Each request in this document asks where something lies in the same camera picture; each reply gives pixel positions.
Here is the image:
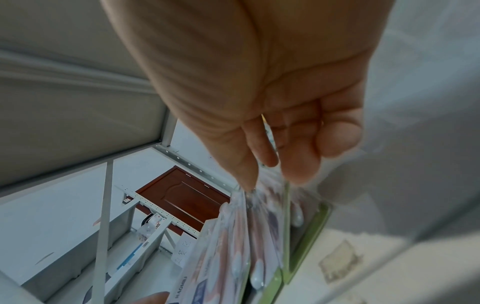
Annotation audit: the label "person's left hand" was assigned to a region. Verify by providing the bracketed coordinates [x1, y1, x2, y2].
[132, 290, 172, 304]

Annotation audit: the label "person's right hand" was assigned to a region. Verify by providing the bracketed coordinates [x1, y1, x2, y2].
[99, 0, 399, 191]

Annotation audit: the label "row of pink toothbrush packets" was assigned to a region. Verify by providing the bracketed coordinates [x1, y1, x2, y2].
[168, 114, 333, 304]

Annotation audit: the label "white metal shelf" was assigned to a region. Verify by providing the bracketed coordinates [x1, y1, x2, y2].
[0, 0, 480, 304]

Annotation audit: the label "hanging paper sheets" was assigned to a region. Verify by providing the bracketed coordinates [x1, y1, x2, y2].
[171, 232, 196, 268]

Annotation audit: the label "white stationery rack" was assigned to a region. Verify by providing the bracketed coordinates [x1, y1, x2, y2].
[0, 182, 204, 304]

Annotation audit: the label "red-brown wooden door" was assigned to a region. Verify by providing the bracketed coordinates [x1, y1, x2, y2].
[134, 166, 232, 235]

